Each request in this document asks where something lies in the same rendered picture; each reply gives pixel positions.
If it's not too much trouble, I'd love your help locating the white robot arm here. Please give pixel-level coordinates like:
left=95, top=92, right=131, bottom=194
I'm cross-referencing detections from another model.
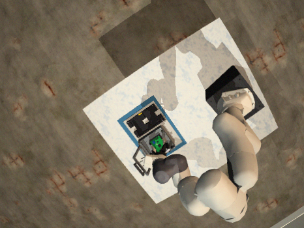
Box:
left=144, top=88, right=261, bottom=223

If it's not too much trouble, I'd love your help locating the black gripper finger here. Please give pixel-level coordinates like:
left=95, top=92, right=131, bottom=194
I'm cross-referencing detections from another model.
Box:
left=160, top=140, right=171, bottom=153
left=150, top=147, right=156, bottom=155

